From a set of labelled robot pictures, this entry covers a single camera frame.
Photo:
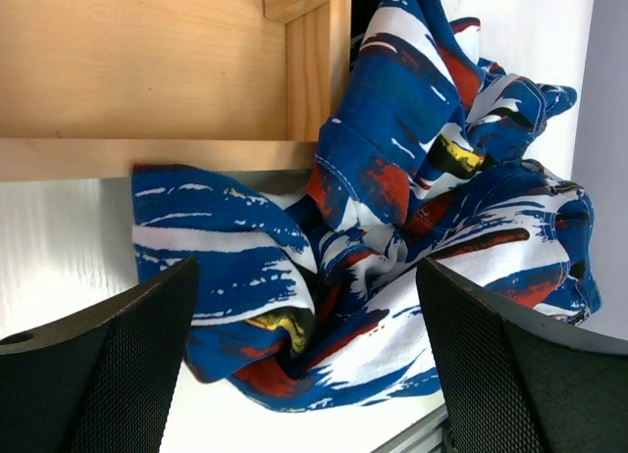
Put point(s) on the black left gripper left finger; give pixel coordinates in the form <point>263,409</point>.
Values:
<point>101,379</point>

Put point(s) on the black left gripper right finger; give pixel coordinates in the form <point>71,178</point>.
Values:
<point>515,380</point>

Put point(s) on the wooden clothes rack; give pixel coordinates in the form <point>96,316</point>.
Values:
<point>90,88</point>

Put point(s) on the blue patterned trousers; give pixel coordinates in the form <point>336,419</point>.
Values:
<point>309,302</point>

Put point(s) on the aluminium mounting rail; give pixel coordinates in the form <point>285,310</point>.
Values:
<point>428,435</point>

